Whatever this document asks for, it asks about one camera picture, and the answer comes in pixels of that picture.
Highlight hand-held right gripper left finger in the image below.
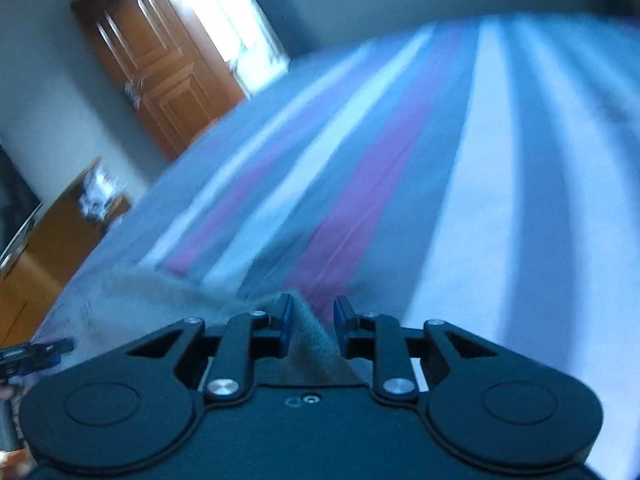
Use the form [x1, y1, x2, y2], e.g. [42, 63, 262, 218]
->
[126, 293, 295, 404]

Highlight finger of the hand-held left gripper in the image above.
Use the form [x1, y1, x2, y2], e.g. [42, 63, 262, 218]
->
[0, 338, 76, 377]

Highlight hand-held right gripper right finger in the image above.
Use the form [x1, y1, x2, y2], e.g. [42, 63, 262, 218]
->
[333, 295, 501, 404]

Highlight grey-beige pants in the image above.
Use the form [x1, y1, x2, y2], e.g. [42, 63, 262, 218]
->
[100, 266, 372, 387]

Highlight wooden cabinet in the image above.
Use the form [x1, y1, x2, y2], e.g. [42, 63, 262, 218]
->
[0, 156, 134, 349]

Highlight striped bed sheet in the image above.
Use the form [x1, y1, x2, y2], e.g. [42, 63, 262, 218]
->
[30, 12, 640, 480]

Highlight brown wooden door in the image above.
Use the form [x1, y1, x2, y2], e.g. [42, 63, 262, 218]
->
[71, 0, 251, 161]

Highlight metal door handle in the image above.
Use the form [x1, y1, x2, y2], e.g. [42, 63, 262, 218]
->
[124, 79, 146, 110]

